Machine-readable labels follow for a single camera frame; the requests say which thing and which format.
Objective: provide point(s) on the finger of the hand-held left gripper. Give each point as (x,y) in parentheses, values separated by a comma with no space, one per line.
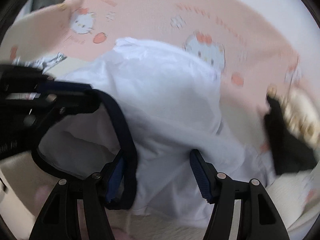
(77,103)
(67,87)

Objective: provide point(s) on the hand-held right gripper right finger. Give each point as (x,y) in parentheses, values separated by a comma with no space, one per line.
(201,177)

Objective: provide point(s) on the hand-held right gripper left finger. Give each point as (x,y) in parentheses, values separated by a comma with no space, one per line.
(116,180)

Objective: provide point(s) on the white t-shirt with navy trim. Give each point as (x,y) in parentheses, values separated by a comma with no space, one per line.
(170,100)

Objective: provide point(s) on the light blue printed pajama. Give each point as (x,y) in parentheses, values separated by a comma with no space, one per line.
(50,61)

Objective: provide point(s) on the black folded garment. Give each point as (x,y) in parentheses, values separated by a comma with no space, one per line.
(287,150)

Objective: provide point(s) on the pink cat printed blanket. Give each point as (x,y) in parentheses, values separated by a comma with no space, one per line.
(150,12)

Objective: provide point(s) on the cream ruffled folded garment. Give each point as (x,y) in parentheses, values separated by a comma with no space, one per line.
(300,115)

